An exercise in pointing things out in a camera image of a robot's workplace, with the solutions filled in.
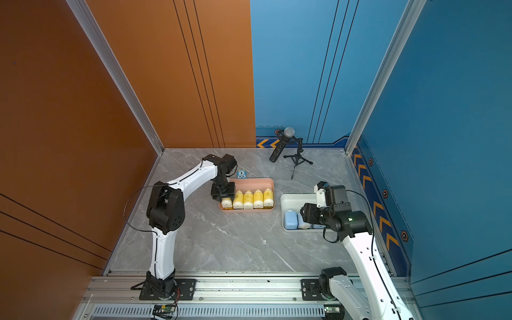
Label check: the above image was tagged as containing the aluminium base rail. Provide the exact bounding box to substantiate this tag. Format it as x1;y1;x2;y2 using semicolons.
71;271;425;320

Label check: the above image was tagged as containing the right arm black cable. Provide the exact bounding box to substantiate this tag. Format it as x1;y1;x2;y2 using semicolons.
323;189;403;320

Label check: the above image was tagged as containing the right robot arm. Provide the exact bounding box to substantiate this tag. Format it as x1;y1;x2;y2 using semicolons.
300;181;416;319

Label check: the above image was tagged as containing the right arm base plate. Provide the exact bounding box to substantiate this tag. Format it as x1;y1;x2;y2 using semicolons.
300;279;331;301

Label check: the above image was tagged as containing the blue cartoon sharpener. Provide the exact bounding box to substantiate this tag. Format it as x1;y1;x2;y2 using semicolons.
237;170;247;179

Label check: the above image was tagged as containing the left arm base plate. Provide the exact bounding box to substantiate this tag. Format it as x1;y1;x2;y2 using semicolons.
131;279;197;301

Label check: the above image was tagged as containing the green circuit board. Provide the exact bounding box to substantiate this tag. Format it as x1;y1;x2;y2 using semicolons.
151;304;179;320

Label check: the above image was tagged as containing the yellow sharpener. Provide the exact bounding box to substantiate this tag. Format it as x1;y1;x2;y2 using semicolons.
253;189;264;209
243;190;254;210
221;197;233;210
263;188;275;208
233;190;244;209

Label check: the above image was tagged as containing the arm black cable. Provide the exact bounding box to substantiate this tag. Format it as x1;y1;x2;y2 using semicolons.
323;189;403;320
123;163;209;281

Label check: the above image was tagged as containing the white plastic tray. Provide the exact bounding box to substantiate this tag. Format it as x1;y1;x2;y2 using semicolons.
280;193;323;233

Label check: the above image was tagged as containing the pink plastic tray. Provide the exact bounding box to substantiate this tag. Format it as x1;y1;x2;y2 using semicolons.
218;178;275;213

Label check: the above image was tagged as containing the blue sharpener with red cap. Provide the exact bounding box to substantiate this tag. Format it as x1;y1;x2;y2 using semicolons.
297;213;311;229

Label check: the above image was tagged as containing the black microphone on tripod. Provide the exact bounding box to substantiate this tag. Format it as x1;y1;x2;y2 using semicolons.
269;127;313;179

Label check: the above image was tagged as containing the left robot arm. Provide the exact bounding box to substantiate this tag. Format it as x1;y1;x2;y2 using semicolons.
139;154;237;301

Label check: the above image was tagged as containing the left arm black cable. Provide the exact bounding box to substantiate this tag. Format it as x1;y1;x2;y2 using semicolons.
123;163;209;281

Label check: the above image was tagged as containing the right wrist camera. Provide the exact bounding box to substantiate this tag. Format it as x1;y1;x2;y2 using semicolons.
313;181;329;208

